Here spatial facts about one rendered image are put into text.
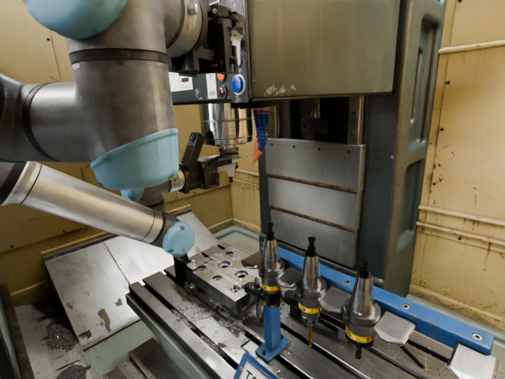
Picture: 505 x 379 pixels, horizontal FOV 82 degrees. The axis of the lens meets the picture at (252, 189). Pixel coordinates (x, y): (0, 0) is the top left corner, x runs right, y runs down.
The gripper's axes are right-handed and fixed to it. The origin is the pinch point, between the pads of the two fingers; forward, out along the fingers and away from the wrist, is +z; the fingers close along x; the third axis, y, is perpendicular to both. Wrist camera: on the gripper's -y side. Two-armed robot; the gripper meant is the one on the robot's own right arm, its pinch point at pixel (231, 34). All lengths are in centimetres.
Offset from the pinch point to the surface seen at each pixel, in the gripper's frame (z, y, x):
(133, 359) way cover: 14, 98, -50
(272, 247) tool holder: 4.4, 42.6, 4.9
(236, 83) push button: 0.8, 7.8, 0.0
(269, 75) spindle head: 4.6, 6.7, 5.3
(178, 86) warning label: 12.2, 7.0, -17.9
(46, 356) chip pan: 12, 104, -90
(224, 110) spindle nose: 26.7, 13.3, -12.5
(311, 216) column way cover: 70, 62, 9
